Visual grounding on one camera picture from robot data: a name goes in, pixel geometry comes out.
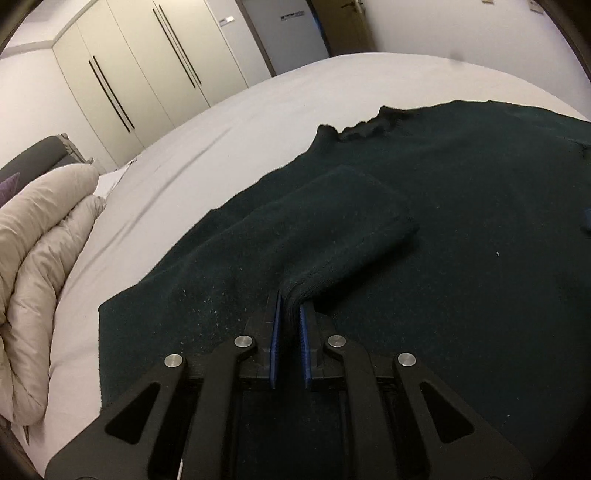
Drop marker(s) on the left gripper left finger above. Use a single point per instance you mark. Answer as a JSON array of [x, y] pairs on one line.
[[171, 423]]

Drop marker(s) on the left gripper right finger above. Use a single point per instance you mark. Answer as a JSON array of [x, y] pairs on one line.
[[399, 419]]

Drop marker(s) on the dark green knit sweater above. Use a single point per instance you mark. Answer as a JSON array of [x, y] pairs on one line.
[[460, 233]]

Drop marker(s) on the white bed mattress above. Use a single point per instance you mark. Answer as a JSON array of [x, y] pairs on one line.
[[202, 164]]

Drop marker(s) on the beige puffy duvet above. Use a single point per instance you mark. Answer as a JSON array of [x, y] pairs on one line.
[[43, 230]]

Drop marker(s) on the purple pillow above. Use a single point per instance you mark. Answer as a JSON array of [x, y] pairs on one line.
[[8, 188]]

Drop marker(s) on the dark grey headboard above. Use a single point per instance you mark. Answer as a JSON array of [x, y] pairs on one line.
[[47, 154]]

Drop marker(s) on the brown wooden door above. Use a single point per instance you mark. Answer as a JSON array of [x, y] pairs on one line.
[[344, 26]]

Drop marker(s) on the cream wardrobe with black handles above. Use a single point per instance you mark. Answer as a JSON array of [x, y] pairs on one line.
[[139, 69]]

